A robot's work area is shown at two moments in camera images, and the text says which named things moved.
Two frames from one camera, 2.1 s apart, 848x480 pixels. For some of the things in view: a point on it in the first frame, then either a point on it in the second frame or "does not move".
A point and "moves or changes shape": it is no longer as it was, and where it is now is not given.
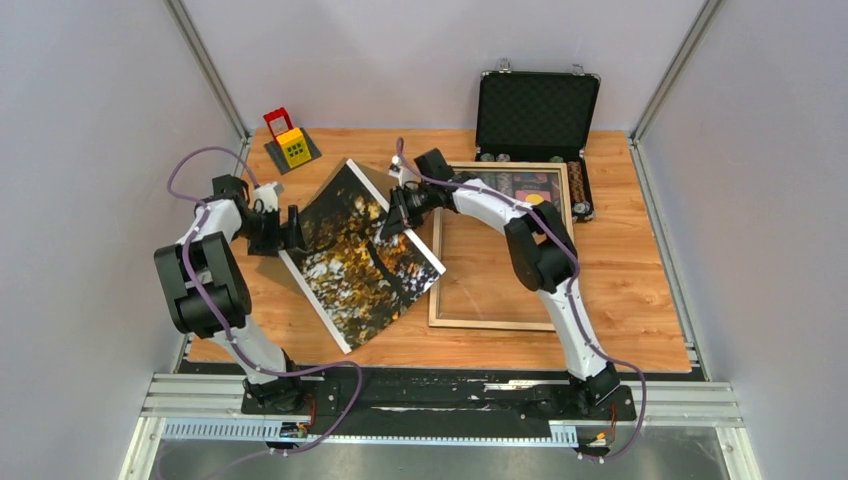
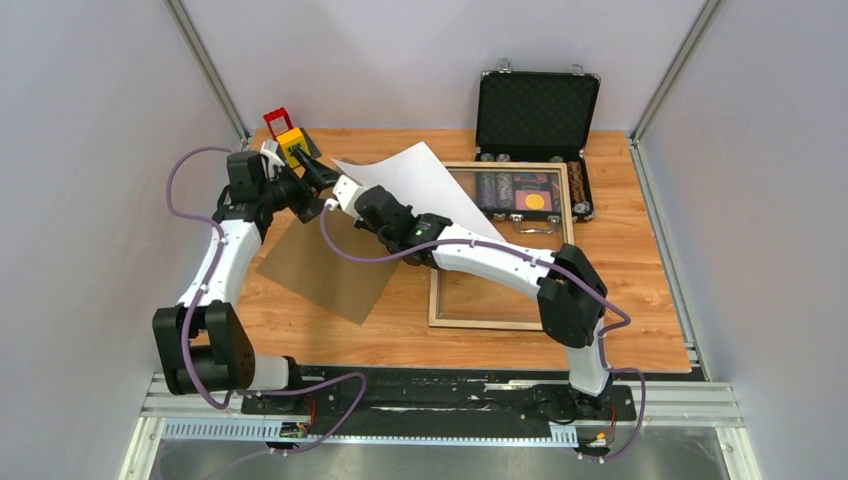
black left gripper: x=287 y=238 → x=309 y=205
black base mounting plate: x=391 y=403 does not move
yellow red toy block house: x=291 y=147 does not move
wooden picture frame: x=483 y=286 does not move
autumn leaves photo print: x=364 y=285 moves or changes shape
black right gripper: x=400 y=215 → x=360 y=223
